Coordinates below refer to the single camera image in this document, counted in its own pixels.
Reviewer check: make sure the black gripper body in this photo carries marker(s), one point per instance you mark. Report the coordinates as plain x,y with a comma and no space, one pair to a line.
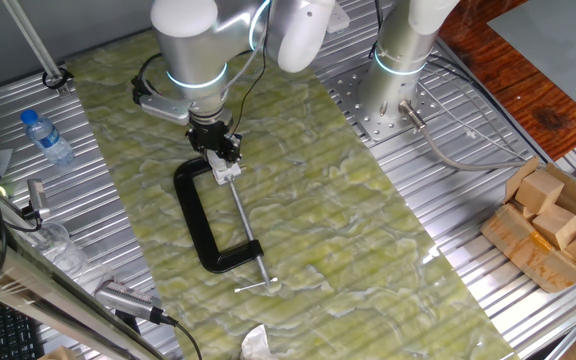
213,134

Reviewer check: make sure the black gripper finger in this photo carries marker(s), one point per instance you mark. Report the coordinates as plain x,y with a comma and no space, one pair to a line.
203,149
232,152

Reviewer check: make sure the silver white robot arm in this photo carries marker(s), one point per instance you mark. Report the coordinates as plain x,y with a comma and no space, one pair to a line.
188,55

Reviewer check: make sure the white lamp socket adapter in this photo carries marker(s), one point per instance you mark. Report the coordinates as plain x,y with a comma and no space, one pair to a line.
230,175

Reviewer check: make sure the black C-clamp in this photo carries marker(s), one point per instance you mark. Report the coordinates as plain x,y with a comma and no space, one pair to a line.
195,225

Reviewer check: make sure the green marble pattern mat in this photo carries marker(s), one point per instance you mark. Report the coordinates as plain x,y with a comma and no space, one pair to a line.
343,225

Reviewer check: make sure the clear water bottle blue label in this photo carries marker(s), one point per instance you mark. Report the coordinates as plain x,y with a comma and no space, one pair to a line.
48,137

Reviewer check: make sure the white power strip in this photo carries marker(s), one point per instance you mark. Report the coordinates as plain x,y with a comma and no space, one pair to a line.
342,20

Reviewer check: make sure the empty clear plastic cup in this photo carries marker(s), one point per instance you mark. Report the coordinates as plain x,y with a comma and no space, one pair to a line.
60,250

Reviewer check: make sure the crumpled white tissue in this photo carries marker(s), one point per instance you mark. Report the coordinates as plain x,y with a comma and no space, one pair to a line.
258,345

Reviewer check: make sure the thin metal pole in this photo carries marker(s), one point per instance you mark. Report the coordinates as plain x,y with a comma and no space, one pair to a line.
36,45

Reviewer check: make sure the small tan cardboard box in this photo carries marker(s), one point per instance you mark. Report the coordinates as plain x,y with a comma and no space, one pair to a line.
58,355

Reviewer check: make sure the brown wooden desk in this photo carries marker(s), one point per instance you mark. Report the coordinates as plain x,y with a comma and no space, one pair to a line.
518,100

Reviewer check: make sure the large brown cardboard box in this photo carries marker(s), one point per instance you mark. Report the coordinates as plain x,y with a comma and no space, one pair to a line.
528,255

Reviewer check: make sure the grey building baseplate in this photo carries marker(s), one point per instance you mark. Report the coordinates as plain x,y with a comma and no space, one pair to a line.
553,45

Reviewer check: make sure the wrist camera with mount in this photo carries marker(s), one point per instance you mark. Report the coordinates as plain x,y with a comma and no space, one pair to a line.
160,107

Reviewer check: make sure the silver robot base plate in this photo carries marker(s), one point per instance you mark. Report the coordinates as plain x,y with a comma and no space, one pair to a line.
368,127

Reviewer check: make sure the ribbed silver camera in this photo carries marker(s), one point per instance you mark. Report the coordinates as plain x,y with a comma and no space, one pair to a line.
128,300

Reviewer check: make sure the small silver camera on mount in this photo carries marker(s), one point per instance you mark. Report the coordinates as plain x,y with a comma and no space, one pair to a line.
37,197

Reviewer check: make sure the aluminium frame beam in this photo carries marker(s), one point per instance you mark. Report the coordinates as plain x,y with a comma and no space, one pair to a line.
43,295

